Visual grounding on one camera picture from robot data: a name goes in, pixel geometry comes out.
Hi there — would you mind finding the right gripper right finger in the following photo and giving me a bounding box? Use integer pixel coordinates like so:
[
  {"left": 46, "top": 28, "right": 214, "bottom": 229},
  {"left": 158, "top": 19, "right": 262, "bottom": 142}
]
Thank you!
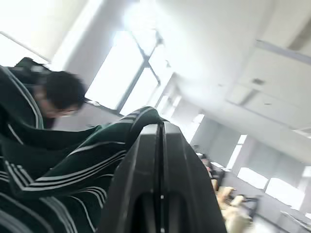
[{"left": 161, "top": 121, "right": 228, "bottom": 233}]

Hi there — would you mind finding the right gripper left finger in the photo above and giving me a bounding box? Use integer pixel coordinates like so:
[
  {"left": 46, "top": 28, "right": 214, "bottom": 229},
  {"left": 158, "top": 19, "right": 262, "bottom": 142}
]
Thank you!
[{"left": 98, "top": 124, "right": 162, "bottom": 233}]

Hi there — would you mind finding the dark green striped T-shirt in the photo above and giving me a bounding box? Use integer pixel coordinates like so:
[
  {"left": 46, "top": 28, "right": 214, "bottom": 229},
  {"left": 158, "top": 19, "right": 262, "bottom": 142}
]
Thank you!
[{"left": 0, "top": 65, "right": 171, "bottom": 233}]

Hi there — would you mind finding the person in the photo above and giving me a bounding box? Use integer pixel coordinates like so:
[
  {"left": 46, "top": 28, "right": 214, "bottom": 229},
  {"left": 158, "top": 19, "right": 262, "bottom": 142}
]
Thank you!
[{"left": 33, "top": 70, "right": 88, "bottom": 129}]

